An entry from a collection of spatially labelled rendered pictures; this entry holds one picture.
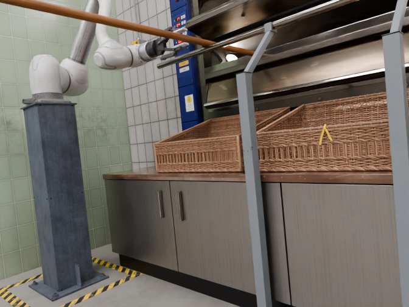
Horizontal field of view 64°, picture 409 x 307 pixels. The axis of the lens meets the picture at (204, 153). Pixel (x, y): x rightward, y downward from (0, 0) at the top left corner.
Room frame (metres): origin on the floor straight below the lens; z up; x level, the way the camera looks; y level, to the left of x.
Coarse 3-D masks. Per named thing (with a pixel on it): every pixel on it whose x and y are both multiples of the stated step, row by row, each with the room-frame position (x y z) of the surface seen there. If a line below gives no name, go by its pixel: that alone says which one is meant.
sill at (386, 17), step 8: (408, 8) 1.33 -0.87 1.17; (376, 16) 1.41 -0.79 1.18; (384, 16) 1.39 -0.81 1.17; (392, 16) 1.37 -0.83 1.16; (352, 24) 1.48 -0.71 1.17; (360, 24) 1.45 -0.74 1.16; (368, 24) 1.43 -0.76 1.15; (376, 24) 1.41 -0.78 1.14; (328, 32) 1.55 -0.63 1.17; (336, 32) 1.53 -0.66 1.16; (344, 32) 1.50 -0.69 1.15; (352, 32) 1.48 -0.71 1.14; (296, 40) 1.66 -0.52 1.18; (304, 40) 1.63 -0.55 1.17; (312, 40) 1.60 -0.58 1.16; (320, 40) 1.58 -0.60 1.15; (272, 48) 1.76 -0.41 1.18; (280, 48) 1.72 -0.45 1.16; (288, 48) 1.69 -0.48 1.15; (296, 48) 1.66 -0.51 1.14; (248, 56) 1.86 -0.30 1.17; (264, 56) 1.79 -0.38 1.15; (224, 64) 1.98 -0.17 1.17; (232, 64) 1.94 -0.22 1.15; (240, 64) 1.90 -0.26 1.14; (208, 72) 2.07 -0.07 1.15
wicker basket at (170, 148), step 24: (216, 120) 2.00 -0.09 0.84; (264, 120) 1.49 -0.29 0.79; (168, 144) 1.62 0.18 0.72; (192, 144) 1.51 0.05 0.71; (216, 144) 1.42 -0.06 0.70; (240, 144) 1.35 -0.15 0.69; (168, 168) 1.64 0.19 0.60; (192, 168) 1.53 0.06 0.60; (216, 168) 1.42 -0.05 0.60; (240, 168) 1.33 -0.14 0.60
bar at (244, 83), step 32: (352, 0) 1.12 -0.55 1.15; (256, 32) 1.38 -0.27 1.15; (160, 64) 1.81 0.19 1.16; (256, 64) 1.24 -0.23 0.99; (384, 64) 0.86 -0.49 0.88; (256, 160) 1.18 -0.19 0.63; (256, 192) 1.17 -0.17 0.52; (256, 224) 1.17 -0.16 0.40; (256, 256) 1.18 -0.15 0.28; (256, 288) 1.19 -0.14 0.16
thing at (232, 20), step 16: (240, 0) 1.70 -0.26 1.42; (256, 0) 1.66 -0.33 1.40; (272, 0) 1.65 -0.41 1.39; (288, 0) 1.64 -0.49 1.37; (304, 0) 1.64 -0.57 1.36; (208, 16) 1.85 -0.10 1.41; (224, 16) 1.83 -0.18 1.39; (240, 16) 1.82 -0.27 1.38; (256, 16) 1.81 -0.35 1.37; (192, 32) 2.02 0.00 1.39; (208, 32) 2.01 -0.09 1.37; (224, 32) 2.00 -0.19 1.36
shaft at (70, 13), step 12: (0, 0) 0.94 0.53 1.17; (12, 0) 0.96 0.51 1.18; (24, 0) 0.99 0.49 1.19; (36, 0) 1.01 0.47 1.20; (48, 12) 1.05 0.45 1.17; (60, 12) 1.07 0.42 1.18; (72, 12) 1.09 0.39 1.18; (84, 12) 1.13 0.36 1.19; (108, 24) 1.20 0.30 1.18; (120, 24) 1.23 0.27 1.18; (132, 24) 1.27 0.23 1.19; (168, 36) 1.41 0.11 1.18; (180, 36) 1.46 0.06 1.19; (228, 48) 1.71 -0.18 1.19; (240, 48) 1.79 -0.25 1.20
